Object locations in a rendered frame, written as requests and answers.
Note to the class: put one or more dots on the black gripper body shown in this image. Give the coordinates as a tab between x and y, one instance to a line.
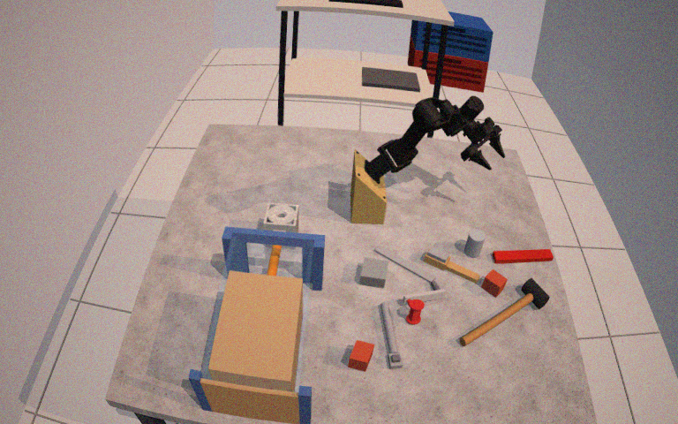
472	148

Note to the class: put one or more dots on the black-headed mallet with wooden handle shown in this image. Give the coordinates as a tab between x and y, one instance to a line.
533	293

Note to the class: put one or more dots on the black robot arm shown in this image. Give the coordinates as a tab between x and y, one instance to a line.
427	118

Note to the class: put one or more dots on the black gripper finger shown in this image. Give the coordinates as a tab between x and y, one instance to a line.
478	158
496	144

